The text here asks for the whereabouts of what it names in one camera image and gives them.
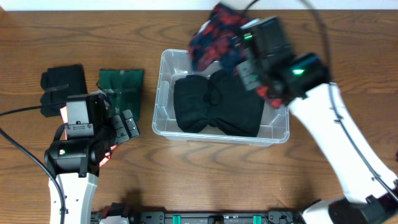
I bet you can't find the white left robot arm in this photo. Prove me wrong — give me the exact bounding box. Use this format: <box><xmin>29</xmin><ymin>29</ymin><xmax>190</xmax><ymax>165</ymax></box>
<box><xmin>45</xmin><ymin>93</ymin><xmax>118</xmax><ymax>223</ymax></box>

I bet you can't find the black garment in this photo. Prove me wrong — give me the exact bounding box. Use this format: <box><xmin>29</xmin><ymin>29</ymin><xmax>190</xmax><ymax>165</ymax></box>
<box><xmin>174</xmin><ymin>70</ymin><xmax>265</xmax><ymax>138</ymax></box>

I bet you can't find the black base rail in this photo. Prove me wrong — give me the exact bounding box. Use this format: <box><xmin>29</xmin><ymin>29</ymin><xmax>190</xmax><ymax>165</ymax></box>
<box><xmin>90</xmin><ymin>203</ymin><xmax>303</xmax><ymax>224</ymax></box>

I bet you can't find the black folded cloth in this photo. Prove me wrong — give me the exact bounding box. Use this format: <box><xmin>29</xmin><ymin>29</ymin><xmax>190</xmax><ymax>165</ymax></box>
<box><xmin>40</xmin><ymin>64</ymin><xmax>88</xmax><ymax>105</ymax></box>

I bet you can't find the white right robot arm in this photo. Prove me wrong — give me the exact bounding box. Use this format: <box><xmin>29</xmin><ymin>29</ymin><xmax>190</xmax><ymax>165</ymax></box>
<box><xmin>152</xmin><ymin>17</ymin><xmax>397</xmax><ymax>223</ymax></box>

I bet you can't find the dark green folded cloth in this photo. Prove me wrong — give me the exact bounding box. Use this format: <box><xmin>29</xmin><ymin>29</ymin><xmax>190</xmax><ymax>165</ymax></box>
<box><xmin>96</xmin><ymin>69</ymin><xmax>144</xmax><ymax>121</ymax></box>

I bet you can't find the pink printed t-shirt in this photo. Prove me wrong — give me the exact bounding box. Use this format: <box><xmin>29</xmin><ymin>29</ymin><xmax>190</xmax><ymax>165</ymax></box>
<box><xmin>60</xmin><ymin>106</ymin><xmax>118</xmax><ymax>167</ymax></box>

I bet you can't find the red plaid shirt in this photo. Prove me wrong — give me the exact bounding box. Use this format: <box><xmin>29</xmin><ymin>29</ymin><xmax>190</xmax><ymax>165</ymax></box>
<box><xmin>188</xmin><ymin>2</ymin><xmax>286</xmax><ymax>108</ymax></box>

